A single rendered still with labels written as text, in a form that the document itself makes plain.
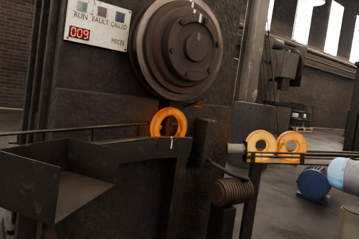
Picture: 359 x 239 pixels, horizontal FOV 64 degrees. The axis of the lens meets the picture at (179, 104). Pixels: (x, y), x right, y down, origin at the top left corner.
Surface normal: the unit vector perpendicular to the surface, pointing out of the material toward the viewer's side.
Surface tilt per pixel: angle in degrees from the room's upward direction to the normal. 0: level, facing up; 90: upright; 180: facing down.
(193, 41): 90
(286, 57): 92
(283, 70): 92
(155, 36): 86
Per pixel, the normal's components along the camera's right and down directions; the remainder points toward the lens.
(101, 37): 0.58, 0.12
